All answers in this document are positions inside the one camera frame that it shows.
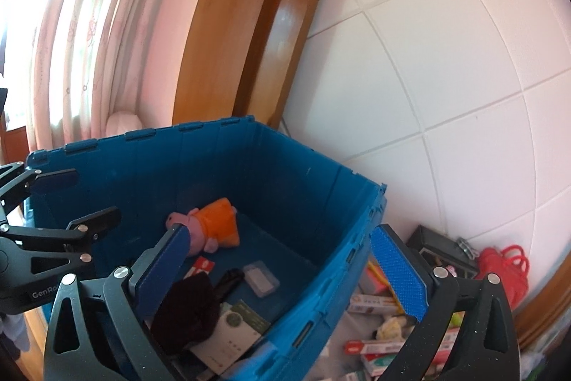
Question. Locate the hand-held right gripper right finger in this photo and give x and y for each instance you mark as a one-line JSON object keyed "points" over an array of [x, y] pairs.
{"points": [[399, 274]]}

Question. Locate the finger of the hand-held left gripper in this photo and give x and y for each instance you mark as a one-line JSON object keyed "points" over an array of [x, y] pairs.
{"points": [[96, 221], [53, 178]]}

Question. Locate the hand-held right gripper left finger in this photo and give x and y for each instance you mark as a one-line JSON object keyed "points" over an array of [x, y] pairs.
{"points": [[163, 269]]}

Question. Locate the red and white toothpaste box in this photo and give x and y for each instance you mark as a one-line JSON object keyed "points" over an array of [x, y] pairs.
{"points": [[200, 267]]}

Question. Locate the dark red knitted scarf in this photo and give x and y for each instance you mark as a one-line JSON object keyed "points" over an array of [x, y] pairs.
{"points": [[187, 314]]}

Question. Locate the pig plush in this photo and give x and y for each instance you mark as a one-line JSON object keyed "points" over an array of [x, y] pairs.
{"points": [[214, 225]]}

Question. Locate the black plastic case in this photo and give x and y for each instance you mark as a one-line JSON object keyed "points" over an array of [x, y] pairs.
{"points": [[229, 280]]}

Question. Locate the clear plastic floss pick box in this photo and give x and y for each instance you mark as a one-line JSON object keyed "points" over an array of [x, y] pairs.
{"points": [[261, 279]]}

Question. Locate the white and green carton box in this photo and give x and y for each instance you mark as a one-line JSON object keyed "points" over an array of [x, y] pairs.
{"points": [[236, 341]]}

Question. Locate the blue plastic crate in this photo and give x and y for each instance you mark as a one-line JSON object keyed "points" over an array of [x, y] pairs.
{"points": [[276, 193]]}

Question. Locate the round wooden desktop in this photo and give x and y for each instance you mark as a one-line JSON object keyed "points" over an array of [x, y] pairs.
{"points": [[544, 300]]}

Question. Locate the pink box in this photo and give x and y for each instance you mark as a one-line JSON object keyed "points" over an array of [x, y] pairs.
{"points": [[378, 276]]}

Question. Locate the black box with white border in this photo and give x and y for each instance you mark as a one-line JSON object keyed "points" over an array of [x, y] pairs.
{"points": [[435, 245]]}

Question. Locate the small cream bunny plush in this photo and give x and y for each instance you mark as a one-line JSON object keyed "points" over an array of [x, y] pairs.
{"points": [[392, 327]]}

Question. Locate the silver metal clip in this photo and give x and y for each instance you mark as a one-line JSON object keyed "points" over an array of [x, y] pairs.
{"points": [[466, 248]]}

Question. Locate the white striped tablecloth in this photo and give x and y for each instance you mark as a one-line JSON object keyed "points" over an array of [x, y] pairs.
{"points": [[352, 332]]}

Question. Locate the red mesh bag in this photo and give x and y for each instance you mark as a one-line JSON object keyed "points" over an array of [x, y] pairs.
{"points": [[504, 271]]}

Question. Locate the pink patterned curtain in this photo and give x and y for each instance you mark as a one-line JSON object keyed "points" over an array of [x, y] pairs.
{"points": [[111, 28]]}

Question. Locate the wooden door frame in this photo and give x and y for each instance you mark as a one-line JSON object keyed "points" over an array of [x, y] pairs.
{"points": [[250, 28]]}

